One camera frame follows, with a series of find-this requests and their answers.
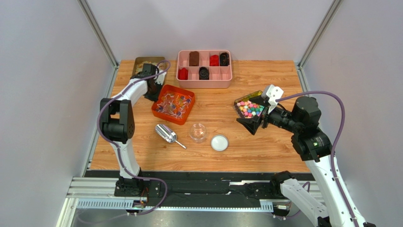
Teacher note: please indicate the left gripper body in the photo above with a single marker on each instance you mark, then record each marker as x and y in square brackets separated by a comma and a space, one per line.
[157, 87]

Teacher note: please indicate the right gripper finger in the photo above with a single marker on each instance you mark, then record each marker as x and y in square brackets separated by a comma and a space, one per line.
[251, 124]
[260, 100]

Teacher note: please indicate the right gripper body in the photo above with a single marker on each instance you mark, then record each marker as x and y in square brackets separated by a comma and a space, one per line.
[264, 114]

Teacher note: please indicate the green tin of star candies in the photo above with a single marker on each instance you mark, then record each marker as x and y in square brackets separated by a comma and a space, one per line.
[245, 108]

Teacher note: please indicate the orange tray of lollipops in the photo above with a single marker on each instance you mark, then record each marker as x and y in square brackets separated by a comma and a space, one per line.
[174, 104]

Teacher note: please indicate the silver metal scoop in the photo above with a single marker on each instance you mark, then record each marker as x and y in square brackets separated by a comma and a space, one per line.
[168, 134]

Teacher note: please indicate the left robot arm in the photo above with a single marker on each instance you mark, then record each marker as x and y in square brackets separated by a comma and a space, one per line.
[116, 125]

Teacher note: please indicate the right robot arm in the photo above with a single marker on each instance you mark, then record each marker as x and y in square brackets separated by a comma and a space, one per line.
[316, 150]

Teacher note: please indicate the red candy lower compartment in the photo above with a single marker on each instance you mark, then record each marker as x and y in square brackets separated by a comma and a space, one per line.
[182, 74]

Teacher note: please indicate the white jar lid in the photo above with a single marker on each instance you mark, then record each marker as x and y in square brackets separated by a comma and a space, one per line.
[219, 143]

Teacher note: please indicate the pink divided organizer box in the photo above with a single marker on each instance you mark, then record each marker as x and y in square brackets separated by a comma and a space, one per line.
[220, 76]

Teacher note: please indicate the black candy lower compartment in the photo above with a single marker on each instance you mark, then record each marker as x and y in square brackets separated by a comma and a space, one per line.
[204, 73]

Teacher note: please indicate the black candy compartment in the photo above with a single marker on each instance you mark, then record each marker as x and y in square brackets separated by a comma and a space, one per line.
[204, 73]
[224, 59]

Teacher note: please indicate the clear glass jar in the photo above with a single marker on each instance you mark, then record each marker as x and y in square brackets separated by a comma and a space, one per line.
[198, 133]

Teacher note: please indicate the black candy upper compartment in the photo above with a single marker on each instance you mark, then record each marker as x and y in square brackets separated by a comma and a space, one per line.
[224, 59]

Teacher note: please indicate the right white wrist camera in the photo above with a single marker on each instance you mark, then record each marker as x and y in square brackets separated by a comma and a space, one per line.
[270, 96]

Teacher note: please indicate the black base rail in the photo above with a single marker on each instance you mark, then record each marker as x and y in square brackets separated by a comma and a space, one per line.
[194, 189]

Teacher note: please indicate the right aluminium frame post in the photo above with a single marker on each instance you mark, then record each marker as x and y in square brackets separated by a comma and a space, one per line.
[320, 31]

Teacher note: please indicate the aluminium frame post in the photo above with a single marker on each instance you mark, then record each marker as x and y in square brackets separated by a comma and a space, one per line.
[85, 6]
[320, 31]

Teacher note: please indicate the left aluminium frame post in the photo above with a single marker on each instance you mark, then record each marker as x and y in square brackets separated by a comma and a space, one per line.
[85, 6]

